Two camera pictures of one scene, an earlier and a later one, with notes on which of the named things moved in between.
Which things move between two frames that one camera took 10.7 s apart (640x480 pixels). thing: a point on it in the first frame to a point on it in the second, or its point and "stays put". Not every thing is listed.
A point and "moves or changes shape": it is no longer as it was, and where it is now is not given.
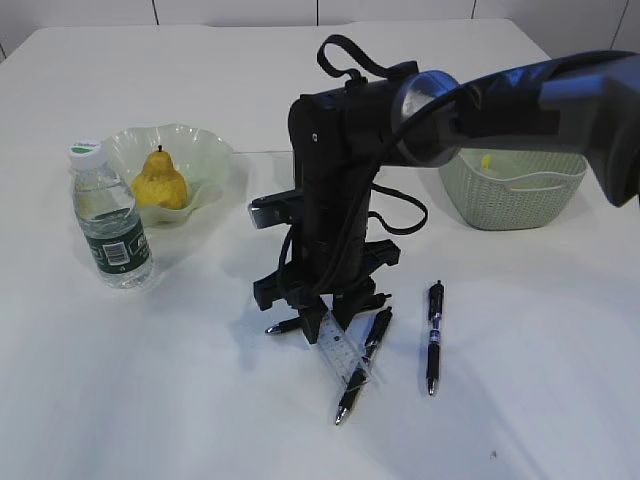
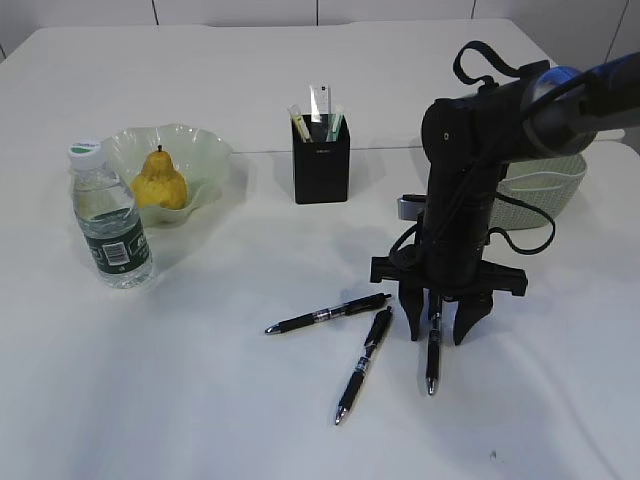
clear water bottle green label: (111, 219) stays put
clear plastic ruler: (343, 352) moves or changes shape
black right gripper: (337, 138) to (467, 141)
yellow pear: (159, 184) stays put
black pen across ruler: (298, 323) stays put
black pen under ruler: (358, 379) stays put
